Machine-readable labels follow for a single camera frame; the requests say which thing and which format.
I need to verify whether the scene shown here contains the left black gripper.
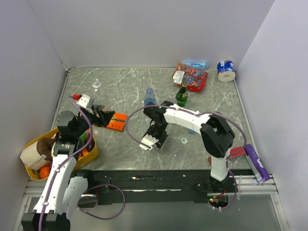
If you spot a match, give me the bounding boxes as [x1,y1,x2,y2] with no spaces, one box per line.
[73,104,115,137]

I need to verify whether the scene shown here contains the blue label water bottle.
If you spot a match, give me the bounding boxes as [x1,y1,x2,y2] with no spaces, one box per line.
[143,87,156,105]

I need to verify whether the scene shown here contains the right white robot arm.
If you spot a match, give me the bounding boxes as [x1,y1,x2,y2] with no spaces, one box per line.
[140,101,235,192]

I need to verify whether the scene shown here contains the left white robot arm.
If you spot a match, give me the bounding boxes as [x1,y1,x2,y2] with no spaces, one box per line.
[21,105,115,231]

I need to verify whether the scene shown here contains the green white bottle cap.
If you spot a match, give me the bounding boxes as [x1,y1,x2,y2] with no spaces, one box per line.
[181,138,188,144]

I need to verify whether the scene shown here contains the green glass bottle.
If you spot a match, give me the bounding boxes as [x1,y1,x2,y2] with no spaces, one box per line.
[176,82,188,107]

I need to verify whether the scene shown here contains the orange razor box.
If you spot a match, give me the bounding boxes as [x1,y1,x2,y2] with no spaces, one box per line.
[105,113,128,132]

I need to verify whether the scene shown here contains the clear plastic cap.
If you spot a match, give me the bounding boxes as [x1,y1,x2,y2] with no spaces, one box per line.
[92,79,102,89]

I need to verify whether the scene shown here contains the green lettuce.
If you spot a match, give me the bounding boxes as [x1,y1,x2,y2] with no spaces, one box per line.
[80,132,88,145]

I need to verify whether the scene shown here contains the red snack bag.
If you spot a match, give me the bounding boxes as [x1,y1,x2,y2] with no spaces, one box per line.
[172,63,208,92]

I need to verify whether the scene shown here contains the brown white paper roll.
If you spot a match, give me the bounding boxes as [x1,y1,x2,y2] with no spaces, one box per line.
[20,138,55,170]

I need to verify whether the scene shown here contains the light blue box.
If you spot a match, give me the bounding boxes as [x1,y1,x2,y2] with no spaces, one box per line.
[184,62,208,71]

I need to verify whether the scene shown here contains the red rectangular box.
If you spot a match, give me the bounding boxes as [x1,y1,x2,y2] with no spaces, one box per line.
[207,146,246,165]

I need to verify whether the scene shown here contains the carrot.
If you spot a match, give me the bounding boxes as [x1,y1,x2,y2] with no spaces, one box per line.
[39,148,89,179]

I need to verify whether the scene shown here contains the yellow basket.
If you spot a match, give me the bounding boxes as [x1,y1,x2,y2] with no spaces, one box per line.
[24,128,98,181]

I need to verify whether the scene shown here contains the purple box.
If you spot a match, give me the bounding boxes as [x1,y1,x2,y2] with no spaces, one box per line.
[244,144,270,184]

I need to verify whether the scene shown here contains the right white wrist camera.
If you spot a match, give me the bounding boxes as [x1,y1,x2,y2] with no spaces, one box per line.
[139,134,158,150]

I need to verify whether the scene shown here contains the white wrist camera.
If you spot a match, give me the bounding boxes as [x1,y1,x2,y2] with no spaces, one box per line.
[139,134,158,150]
[73,94,94,109]

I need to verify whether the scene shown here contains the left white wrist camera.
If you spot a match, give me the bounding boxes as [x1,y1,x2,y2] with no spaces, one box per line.
[73,94,94,109]

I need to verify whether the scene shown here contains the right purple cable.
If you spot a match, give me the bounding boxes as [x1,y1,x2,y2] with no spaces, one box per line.
[124,103,248,161]

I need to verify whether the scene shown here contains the black base frame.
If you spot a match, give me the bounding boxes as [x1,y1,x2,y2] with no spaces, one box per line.
[71,169,237,205]

